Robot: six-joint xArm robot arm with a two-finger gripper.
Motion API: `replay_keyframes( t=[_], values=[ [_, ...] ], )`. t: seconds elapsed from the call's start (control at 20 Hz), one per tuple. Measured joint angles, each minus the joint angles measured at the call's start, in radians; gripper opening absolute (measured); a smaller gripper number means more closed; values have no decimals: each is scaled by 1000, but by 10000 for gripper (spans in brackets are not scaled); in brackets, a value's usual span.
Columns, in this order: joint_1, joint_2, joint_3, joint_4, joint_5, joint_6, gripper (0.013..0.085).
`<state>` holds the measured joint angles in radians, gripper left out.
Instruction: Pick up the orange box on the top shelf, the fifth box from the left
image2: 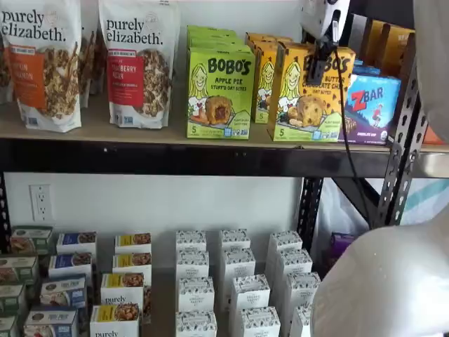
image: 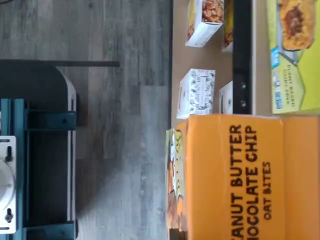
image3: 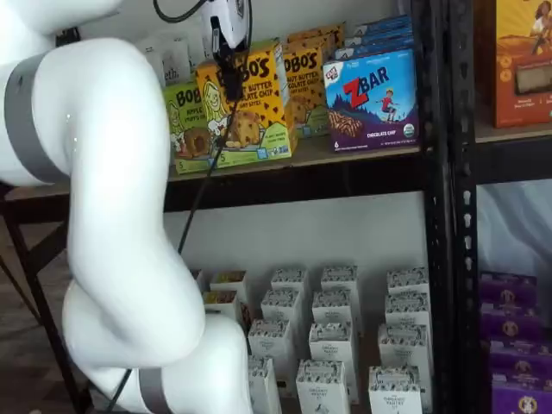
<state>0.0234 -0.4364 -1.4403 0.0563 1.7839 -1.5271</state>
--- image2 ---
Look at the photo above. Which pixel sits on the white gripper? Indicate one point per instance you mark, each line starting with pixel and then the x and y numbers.
pixel 322 17

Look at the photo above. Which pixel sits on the orange Bobo's peanut butter box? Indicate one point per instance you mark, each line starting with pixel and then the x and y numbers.
pixel 308 109
pixel 266 36
pixel 264 87

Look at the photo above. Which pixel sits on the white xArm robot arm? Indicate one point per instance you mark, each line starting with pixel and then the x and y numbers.
pixel 386 281

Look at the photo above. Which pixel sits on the blue Zbar chocolate chip box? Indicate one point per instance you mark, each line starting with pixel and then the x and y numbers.
pixel 366 68
pixel 372 105

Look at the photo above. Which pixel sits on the golden brown snack box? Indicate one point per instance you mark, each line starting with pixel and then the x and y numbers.
pixel 373 42
pixel 400 49

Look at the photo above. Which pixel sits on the green Bobo's apple pie box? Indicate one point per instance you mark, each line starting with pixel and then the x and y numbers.
pixel 210 28
pixel 217 45
pixel 214 36
pixel 219 94

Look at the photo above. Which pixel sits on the large orange snack box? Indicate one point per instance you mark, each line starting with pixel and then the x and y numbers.
pixel 432 136

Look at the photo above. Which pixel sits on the white patterned pantry box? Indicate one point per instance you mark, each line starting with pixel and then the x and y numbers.
pixel 285 240
pixel 259 323
pixel 302 288
pixel 294 263
pixel 195 324
pixel 192 263
pixel 191 240
pixel 235 238
pixel 196 295
pixel 301 321
pixel 249 293
pixel 239 263

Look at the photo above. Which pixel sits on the purple snack box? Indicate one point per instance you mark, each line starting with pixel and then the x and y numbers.
pixel 342 245

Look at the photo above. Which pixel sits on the yellow label granola box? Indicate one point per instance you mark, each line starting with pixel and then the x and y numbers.
pixel 122 291
pixel 131 263
pixel 133 242
pixel 114 321

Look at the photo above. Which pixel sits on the blue label granola box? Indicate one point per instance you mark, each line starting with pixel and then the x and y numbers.
pixel 70 264
pixel 51 323
pixel 63 291
pixel 76 242

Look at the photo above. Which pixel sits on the green label granola box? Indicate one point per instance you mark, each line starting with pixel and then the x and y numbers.
pixel 18 270
pixel 8 326
pixel 31 238
pixel 12 298

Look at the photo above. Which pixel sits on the black metal shelving rack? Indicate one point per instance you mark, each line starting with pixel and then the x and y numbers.
pixel 435 163
pixel 175 158

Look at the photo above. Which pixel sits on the white plastic sheet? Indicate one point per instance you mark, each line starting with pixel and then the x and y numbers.
pixel 336 210

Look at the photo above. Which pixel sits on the red label granola bag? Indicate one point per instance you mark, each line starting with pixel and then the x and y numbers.
pixel 140 70

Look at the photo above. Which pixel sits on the white purely elizabeth granola bag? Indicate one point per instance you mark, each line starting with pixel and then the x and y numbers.
pixel 5 70
pixel 89 63

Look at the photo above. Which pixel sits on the orange label granola bag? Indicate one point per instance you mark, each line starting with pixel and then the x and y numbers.
pixel 42 70

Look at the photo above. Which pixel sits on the white wall outlet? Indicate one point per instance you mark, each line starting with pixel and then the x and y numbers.
pixel 41 203

